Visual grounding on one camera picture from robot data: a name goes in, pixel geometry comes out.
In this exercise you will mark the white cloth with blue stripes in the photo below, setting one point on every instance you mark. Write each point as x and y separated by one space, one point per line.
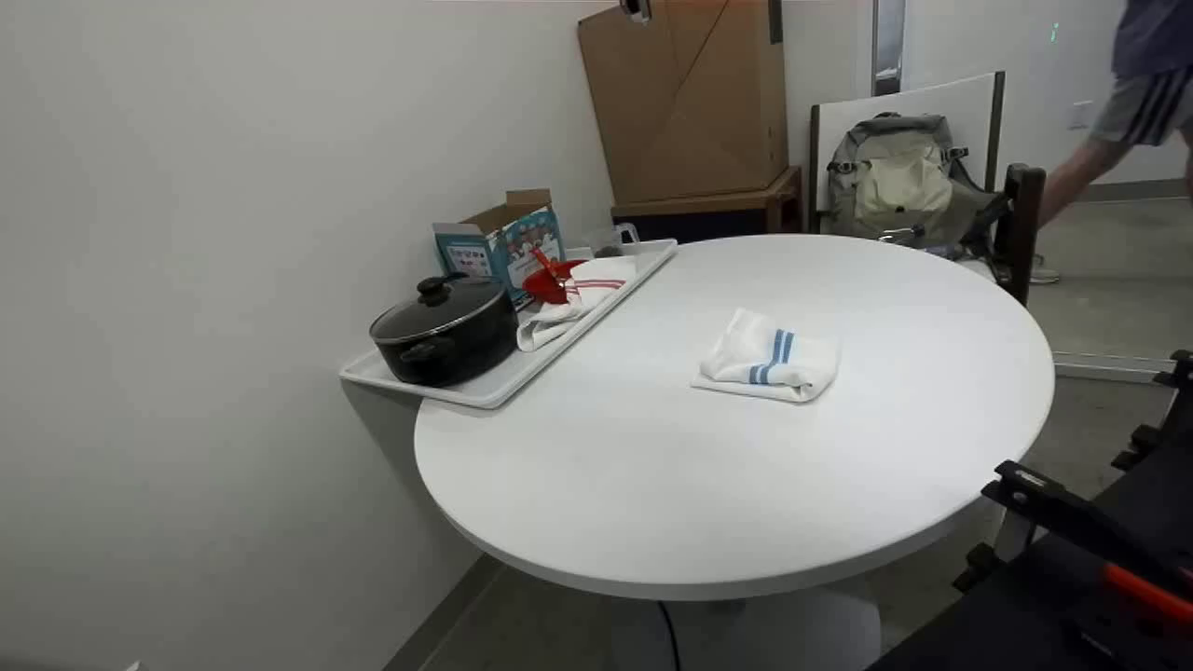
758 357

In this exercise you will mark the white cloth with red stripes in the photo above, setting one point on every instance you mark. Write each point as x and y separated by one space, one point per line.
554 327

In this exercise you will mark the red star-shaped object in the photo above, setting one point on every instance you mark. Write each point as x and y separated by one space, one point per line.
547 286

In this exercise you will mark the white rectangular tray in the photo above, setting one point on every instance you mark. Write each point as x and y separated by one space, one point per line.
500 384

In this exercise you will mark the open blue printed cardboard box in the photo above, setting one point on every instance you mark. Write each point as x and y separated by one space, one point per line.
517 233

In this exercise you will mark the black pot with lid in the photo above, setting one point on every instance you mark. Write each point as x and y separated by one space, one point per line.
441 338

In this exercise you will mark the dark wooden stand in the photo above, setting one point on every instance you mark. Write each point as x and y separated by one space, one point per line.
708 207

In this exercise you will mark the large brown cardboard box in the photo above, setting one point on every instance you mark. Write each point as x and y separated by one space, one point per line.
684 97

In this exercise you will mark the grey backpack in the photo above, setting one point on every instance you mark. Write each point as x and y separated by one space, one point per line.
896 173

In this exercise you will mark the person in blue shirt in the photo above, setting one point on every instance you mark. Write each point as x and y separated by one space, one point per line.
1150 75

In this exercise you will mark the dark wooden chair post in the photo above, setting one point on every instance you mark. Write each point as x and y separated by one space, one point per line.
1023 224

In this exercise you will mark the white wall outlet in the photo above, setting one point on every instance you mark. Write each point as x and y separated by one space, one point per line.
1084 118

